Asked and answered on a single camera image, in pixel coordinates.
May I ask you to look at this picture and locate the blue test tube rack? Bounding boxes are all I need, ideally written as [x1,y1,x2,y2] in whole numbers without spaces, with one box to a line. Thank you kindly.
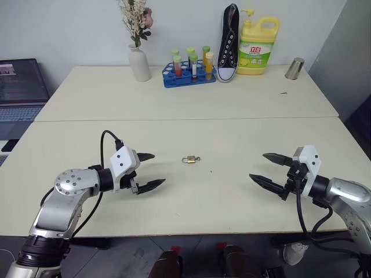
[162,62,217,89]

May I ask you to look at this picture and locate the yellow-capped orange liquid tube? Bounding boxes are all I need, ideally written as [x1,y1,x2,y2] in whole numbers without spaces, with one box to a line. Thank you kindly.
[204,52,215,81]

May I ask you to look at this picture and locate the dark rounded shape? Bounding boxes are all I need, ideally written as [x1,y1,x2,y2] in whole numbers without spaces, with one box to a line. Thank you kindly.
[222,245,263,278]
[149,250,184,278]

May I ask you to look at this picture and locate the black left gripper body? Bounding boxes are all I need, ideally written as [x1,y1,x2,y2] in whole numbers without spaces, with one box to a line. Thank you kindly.
[118,152,142,192]

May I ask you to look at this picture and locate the yellow dish soap bottle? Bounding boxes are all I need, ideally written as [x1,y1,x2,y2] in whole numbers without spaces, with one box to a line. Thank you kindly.
[235,8,281,76]

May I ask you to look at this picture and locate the green-capped white label tube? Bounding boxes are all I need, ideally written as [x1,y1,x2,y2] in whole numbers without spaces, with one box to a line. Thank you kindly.
[189,53,199,81]

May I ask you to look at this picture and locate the black smartphone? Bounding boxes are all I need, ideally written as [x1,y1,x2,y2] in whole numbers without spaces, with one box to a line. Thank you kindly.
[1,139,20,153]

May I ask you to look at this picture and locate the green-capped red liquid tube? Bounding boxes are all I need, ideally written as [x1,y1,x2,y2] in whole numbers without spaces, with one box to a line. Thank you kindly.
[172,55,183,78]

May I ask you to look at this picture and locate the grey open laptop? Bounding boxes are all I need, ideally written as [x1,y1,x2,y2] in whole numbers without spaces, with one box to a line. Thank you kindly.
[0,58,50,140]

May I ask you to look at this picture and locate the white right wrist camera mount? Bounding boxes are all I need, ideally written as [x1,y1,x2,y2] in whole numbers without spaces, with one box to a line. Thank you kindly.
[292,145,323,199]

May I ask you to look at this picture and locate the dried flower bouquet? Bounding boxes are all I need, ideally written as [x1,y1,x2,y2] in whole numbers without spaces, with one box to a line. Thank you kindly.
[118,0,154,49]

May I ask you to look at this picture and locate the shiny metal cup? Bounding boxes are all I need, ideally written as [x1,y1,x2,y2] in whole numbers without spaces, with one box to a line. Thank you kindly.
[284,57,305,81]

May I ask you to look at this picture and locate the white rounded floor object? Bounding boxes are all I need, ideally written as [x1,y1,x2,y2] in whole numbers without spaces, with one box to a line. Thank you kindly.
[281,242,309,266]

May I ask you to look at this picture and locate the black canvas sneaker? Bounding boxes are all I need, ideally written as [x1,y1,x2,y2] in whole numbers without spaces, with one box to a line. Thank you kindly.
[216,3,241,83]

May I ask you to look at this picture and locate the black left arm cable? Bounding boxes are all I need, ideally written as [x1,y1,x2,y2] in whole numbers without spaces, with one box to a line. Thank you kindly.
[40,130,125,242]

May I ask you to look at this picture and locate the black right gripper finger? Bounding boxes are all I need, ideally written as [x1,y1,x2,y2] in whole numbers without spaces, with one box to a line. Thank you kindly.
[262,152,295,168]
[249,173,288,201]

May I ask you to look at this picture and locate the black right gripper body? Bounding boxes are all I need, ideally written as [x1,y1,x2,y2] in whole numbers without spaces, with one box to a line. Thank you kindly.
[283,161,308,201]

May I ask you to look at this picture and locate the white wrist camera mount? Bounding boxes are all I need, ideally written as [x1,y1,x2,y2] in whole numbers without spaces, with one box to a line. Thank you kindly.
[108,146,141,193]
[292,145,323,199]

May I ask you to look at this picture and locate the white ribbed ceramic vase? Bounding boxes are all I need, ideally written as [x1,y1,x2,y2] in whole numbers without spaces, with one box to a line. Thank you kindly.
[128,43,152,82]

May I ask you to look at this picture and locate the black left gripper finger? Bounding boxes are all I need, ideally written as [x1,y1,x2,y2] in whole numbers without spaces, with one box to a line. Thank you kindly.
[130,178,167,196]
[137,152,156,163]

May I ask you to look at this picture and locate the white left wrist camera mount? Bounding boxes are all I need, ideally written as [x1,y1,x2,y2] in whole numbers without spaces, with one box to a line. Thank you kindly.
[108,146,141,193]

